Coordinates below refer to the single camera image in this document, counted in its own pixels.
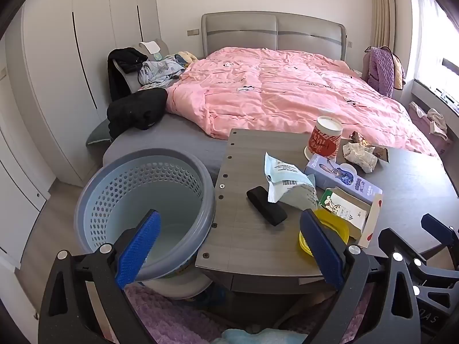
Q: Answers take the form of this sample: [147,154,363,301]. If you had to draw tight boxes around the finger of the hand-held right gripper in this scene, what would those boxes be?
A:
[420,213,459,259]
[378,227,427,269]

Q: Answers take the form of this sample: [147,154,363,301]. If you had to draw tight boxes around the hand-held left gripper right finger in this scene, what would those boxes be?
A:
[299,208,422,344]

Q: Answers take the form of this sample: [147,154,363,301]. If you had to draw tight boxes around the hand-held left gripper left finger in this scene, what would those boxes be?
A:
[39,210,162,344]

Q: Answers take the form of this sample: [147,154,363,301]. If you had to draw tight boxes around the white box with red dots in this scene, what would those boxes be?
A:
[359,193,384,249]

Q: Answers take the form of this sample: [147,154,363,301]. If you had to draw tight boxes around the yellow plastic lid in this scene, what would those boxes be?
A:
[299,208,350,259]

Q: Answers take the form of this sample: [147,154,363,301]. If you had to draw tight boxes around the green and white carton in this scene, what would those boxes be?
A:
[318,187,372,239]

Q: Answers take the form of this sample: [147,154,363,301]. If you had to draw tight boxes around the blue perforated plastic basket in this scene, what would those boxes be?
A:
[74,148,217,282]

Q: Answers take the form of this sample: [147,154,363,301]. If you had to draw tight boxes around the black rectangular case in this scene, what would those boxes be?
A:
[246,186,288,227]

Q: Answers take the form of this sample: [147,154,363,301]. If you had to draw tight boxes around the purple rabbit print box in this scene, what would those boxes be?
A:
[305,155,382,205]

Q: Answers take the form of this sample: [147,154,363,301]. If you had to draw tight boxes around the light blue plastic packet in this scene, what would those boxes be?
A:
[264,152,318,210]

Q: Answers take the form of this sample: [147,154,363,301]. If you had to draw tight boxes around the grey wooden table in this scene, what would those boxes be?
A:
[195,128,459,294]

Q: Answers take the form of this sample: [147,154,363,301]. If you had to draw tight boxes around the brown snack wrapper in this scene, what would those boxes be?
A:
[349,131,390,162]

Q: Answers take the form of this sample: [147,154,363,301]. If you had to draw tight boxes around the crumpled white paper wrapper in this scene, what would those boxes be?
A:
[342,141,379,173]

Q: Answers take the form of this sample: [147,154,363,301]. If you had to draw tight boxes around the pink box with clothes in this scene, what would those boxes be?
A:
[409,101,453,156]

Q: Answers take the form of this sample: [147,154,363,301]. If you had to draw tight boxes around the light blue fluffy cloth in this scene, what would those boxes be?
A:
[220,329,309,344]

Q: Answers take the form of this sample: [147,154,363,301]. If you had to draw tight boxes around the red paper tub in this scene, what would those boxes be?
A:
[305,116,343,160]

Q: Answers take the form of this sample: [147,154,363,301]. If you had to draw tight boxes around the grey bed sheet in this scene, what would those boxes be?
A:
[102,109,230,178]

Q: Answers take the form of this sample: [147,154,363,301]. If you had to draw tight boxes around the white low cabinet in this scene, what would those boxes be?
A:
[0,115,56,269]

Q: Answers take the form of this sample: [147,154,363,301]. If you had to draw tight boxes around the black clothes pile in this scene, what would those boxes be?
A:
[107,88,168,140]

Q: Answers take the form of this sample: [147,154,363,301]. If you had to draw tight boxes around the beige quilted jacket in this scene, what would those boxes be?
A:
[389,51,407,91]

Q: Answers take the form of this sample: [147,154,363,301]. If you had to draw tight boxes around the pink quilt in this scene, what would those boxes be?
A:
[166,46,442,156]

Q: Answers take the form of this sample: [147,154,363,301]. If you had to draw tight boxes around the light blue clothes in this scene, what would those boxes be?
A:
[138,55,185,88]

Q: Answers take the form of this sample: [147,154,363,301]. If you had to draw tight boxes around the window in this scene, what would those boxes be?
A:
[409,0,459,95]

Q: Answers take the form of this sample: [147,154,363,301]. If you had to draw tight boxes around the black garment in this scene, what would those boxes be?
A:
[108,47,148,101]

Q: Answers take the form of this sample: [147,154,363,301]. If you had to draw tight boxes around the yellow plush toy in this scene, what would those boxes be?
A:
[176,51,199,67]

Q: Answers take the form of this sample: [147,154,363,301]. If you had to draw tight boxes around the white wardrobe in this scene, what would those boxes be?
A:
[7,0,162,187]

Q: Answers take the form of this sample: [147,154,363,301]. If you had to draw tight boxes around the pile of clothes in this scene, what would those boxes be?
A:
[108,39,171,92]

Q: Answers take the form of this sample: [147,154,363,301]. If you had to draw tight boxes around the beige curtain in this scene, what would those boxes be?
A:
[369,0,402,56]

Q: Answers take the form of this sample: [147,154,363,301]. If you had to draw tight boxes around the grey bed headboard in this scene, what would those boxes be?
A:
[201,11,347,61]

